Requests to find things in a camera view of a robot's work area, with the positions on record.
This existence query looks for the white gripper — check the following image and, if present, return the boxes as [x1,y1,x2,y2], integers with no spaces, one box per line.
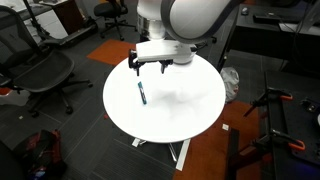
[133,41,175,78]

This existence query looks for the blue marker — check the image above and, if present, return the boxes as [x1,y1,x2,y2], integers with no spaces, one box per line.
[137,80,148,106]

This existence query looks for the crumpled clear plastic bag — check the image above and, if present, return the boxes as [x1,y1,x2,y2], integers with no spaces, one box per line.
[219,66,240,104]

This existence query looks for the black kick scooter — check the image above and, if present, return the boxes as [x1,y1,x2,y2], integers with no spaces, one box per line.
[21,0,99,48]

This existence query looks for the white table base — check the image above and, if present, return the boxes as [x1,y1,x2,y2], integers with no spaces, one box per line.
[131,137,192,172]

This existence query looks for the dark wooden cabinet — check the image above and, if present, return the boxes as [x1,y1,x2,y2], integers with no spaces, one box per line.
[39,0,86,36]

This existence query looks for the white cabinet desk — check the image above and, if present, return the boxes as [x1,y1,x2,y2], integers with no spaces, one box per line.
[0,0,69,41]

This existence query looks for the black mesh office chair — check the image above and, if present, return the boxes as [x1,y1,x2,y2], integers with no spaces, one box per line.
[0,4,94,118]

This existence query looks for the black desk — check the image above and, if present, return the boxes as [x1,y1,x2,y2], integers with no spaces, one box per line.
[216,3,320,73]

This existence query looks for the black keyboard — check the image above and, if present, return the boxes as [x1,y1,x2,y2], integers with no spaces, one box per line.
[252,12,281,25]

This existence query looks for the black mounting table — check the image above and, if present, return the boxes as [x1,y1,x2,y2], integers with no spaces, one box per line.
[264,70,320,180]

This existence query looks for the red and black bag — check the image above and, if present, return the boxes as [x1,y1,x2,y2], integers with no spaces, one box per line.
[13,129,66,180]

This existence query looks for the white paper sheet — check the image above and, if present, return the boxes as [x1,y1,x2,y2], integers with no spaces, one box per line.
[278,22,301,34]

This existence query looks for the black upright post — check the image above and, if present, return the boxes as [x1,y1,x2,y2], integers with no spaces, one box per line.
[225,128,240,180]

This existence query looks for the orange handled black clamp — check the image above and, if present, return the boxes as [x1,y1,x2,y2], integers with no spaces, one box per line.
[243,87,294,118]
[249,129,306,158]

